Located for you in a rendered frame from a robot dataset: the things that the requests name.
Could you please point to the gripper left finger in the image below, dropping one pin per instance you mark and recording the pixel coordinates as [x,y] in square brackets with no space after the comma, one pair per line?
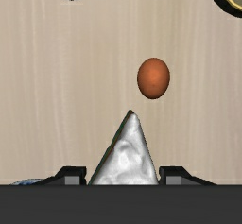
[73,173]

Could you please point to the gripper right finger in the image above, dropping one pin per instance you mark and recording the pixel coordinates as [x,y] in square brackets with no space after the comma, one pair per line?
[172,173]

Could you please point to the white cake wedge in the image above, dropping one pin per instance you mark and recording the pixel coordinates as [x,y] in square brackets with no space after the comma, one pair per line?
[129,158]

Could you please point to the blue and white object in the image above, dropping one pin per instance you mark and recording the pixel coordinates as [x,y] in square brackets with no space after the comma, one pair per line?
[27,182]

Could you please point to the orange egg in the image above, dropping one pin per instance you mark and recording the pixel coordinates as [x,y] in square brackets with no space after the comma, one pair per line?
[153,78]

